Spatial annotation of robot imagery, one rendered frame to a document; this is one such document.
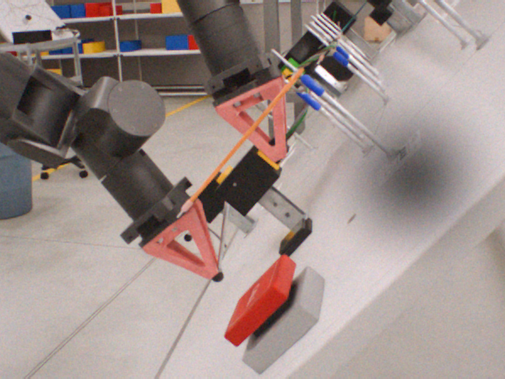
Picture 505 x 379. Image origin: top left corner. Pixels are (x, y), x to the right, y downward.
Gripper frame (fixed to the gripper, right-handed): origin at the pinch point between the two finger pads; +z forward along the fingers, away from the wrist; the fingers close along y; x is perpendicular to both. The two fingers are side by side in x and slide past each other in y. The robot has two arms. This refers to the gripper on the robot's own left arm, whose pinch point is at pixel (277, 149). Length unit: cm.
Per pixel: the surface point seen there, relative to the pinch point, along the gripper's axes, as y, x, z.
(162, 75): 805, 206, -76
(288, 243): -7.5, 1.8, 7.5
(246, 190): -2.0, 4.3, 2.3
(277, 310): -26.6, 0.9, 6.1
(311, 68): 64, -5, -5
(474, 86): -16.2, -17.1, 0.0
